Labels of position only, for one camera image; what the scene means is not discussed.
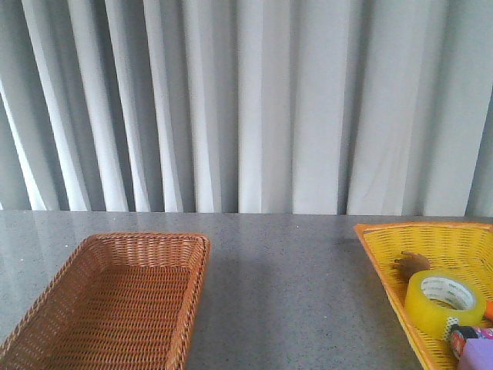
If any purple block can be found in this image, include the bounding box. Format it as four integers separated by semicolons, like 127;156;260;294
458;338;493;370

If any white pleated curtain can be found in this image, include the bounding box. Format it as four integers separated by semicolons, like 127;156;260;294
1;1;492;217

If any yellow packing tape roll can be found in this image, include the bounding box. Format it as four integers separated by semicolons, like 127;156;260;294
404;270;486;341

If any brown toy animal figure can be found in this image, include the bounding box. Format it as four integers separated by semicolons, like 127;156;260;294
392;251;431;282

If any yellow woven basket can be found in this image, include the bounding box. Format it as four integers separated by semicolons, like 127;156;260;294
354;222;492;369

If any brown wicker basket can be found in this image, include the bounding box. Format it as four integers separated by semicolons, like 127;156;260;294
1;232;211;369

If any orange toy carrot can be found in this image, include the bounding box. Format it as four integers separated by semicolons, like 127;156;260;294
484;301;493;321

